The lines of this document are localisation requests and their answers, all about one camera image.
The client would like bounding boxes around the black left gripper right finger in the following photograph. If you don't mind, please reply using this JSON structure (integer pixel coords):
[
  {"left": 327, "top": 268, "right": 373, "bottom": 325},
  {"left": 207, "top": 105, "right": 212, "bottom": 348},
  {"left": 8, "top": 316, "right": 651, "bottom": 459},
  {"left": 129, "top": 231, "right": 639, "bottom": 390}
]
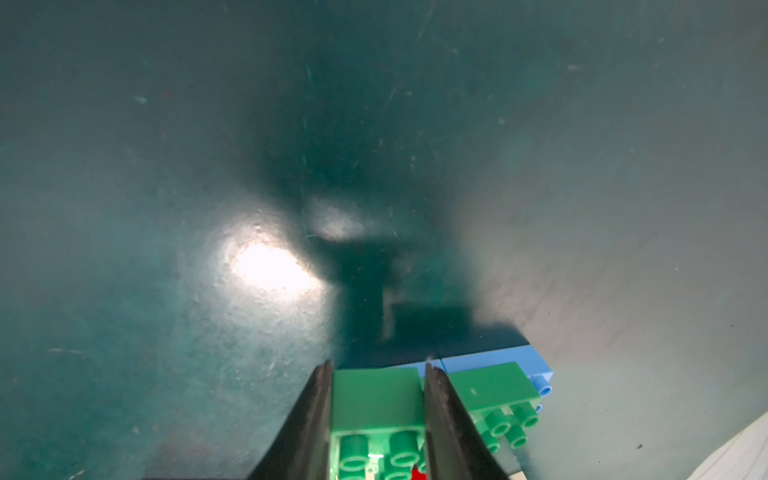
[{"left": 423, "top": 365, "right": 508, "bottom": 480}]

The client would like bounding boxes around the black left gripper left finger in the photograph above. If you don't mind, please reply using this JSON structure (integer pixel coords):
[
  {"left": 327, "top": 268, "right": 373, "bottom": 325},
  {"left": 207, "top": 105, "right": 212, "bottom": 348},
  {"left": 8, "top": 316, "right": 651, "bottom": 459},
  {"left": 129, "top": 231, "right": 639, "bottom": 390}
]
[{"left": 247, "top": 360, "right": 334, "bottom": 480}]

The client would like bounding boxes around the green lego brick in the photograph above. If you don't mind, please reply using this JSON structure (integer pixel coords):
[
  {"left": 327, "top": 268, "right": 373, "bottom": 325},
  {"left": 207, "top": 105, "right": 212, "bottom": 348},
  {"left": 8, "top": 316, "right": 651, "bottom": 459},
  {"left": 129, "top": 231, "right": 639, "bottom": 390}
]
[
  {"left": 329, "top": 368, "right": 425, "bottom": 479},
  {"left": 448, "top": 362, "right": 541, "bottom": 453}
]

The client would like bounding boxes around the blue lego plate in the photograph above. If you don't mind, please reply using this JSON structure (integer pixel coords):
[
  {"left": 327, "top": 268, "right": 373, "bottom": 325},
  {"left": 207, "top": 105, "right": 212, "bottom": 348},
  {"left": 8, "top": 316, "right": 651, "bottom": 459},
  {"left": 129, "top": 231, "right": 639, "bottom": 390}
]
[{"left": 389, "top": 344, "right": 554, "bottom": 415}]

